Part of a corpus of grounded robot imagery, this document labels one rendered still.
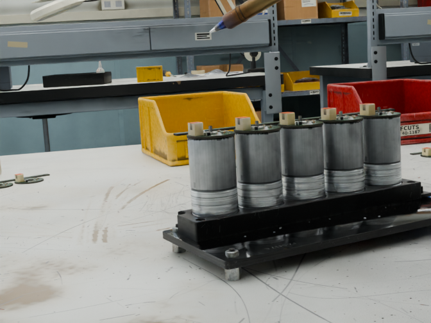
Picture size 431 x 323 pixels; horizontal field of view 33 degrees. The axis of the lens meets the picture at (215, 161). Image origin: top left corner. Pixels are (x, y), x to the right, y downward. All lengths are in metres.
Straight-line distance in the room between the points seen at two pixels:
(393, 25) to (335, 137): 2.56
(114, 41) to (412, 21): 1.17
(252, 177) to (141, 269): 0.07
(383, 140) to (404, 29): 2.56
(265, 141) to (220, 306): 0.11
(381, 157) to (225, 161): 0.10
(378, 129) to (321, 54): 4.68
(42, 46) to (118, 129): 2.22
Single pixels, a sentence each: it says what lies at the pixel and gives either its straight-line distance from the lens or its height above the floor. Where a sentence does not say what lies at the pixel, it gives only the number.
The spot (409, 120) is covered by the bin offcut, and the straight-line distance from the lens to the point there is 0.74.
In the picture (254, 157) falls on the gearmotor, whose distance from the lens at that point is 0.37.
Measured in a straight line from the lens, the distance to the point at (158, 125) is 0.70.
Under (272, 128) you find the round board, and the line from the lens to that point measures 0.38.
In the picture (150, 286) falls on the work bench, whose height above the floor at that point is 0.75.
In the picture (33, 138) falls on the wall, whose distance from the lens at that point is 4.81.
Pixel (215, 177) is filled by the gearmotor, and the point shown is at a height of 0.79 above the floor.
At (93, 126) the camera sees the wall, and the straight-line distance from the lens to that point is 4.81.
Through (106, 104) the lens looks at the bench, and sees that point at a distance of 2.74.
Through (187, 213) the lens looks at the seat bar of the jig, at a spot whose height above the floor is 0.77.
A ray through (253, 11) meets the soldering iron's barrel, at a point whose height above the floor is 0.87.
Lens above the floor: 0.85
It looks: 9 degrees down
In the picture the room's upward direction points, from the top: 3 degrees counter-clockwise
